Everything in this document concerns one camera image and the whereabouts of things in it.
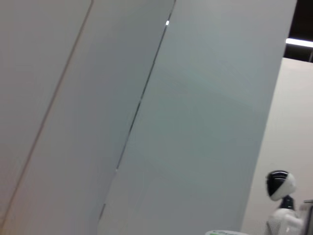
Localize clear green-label water bottle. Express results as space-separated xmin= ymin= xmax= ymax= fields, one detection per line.
xmin=204 ymin=230 xmax=242 ymax=235

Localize white black humanoid robot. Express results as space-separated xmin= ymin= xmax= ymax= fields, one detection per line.
xmin=265 ymin=170 xmax=305 ymax=235

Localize white ceiling light strip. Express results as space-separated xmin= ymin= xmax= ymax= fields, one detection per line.
xmin=285 ymin=37 xmax=313 ymax=48

